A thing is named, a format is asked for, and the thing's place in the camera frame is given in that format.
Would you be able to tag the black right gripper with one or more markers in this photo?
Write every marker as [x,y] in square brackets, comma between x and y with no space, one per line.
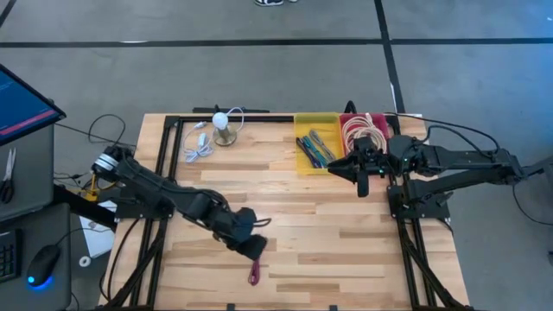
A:
[371,162]

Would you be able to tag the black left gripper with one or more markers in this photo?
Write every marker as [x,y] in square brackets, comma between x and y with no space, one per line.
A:
[246,229]

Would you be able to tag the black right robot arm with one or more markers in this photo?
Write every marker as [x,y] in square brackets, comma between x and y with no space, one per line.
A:
[466,157]

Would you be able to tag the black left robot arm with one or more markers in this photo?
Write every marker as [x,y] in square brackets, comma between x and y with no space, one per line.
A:
[151,190]

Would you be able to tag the yellow plastic bin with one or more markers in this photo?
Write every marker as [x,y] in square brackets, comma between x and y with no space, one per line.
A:
[317,123]

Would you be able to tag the red plastic bin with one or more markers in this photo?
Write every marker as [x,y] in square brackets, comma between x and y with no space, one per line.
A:
[382,121]

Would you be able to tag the table lamp with white bulb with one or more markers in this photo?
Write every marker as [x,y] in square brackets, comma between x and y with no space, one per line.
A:
[220,121]

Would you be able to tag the white paper sheet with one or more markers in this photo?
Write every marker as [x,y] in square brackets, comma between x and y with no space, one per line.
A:
[97,242]

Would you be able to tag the yellow clamp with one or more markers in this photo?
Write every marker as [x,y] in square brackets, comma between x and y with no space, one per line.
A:
[93,190]

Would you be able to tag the black mouse with blue light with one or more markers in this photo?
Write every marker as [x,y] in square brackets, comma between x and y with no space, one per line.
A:
[43,263]

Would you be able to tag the grey desk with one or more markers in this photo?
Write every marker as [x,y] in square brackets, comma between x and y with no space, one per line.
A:
[34,181]

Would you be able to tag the black keyboard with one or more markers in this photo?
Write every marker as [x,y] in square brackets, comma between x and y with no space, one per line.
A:
[8,257]

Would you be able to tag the blue screen monitor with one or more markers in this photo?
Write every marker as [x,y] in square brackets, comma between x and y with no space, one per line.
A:
[21,103]

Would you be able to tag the black aluminium table frame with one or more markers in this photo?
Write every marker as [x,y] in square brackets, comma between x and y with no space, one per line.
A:
[250,118]

